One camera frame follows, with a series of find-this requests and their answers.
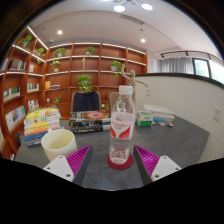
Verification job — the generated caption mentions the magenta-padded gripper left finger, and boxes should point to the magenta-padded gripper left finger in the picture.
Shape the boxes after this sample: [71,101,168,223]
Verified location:
[43,144,94,187]

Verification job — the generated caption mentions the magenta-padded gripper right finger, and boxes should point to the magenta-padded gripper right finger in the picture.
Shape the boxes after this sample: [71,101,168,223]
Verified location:
[133,144,183,186]

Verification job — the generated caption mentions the clear plastic water bottle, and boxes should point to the clear plastic water bottle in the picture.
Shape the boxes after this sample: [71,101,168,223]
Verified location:
[108,85,137,166]

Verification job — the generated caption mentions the cream ceramic mug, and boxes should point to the cream ceramic mug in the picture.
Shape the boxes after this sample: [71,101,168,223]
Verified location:
[40,128,78,163]

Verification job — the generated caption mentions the colourful book stack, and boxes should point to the colourful book stack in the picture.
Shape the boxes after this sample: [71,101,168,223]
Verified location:
[23,107,63,148]

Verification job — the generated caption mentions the flat round red coaster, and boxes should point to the flat round red coaster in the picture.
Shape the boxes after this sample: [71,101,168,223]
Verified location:
[106,153,135,171]

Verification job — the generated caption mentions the small green-white box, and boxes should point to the small green-white box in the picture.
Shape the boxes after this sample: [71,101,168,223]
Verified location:
[137,110,154,128]

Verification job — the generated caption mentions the white flat box stack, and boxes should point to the white flat box stack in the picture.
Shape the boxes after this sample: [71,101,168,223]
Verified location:
[143,104,175,123]

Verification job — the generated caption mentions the black office chair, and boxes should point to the black office chair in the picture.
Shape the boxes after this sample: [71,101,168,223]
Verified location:
[70,90,102,113]

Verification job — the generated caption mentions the tan office chair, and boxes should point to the tan office chair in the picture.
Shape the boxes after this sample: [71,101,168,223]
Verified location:
[108,91,121,113]

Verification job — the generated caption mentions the wooden artist mannequin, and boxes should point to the wooden artist mannequin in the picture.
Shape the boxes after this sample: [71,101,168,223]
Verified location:
[120,64,149,104]

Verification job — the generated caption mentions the grey window curtain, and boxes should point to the grey window curtain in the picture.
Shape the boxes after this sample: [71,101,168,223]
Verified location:
[159,56,196,75]

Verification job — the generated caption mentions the window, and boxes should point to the window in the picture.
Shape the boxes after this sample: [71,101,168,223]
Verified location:
[193,58,224,84]

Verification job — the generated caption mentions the ceiling air vent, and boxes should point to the ceiling air vent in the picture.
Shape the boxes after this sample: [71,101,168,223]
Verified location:
[119,13,145,25]

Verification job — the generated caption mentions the branched ceiling lamp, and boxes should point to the branched ceiling lamp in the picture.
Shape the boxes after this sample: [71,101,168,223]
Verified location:
[101,0,154,13]

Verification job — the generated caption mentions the white wall socket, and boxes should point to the white wall socket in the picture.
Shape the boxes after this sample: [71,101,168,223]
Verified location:
[213,106,222,122]

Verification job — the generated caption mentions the wooden wall shelf unit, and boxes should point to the wooden wall shelf unit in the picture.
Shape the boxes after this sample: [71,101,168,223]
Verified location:
[0,25,148,159]

